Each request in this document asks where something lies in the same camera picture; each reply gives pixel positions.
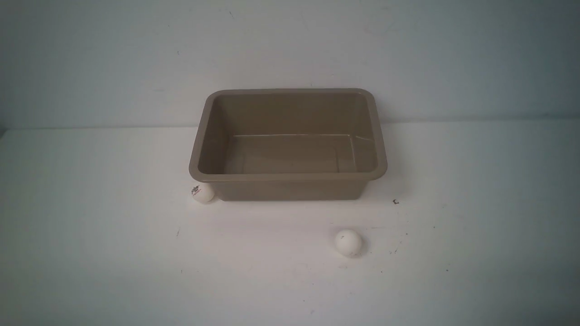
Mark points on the white ball with logo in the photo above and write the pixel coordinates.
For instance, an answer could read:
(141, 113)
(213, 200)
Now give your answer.
(202, 193)

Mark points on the plain white table-tennis ball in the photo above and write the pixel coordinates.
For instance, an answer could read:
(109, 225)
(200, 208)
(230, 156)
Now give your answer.
(348, 243)

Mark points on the tan plastic storage bin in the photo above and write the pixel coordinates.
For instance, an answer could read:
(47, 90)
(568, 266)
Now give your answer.
(317, 144)

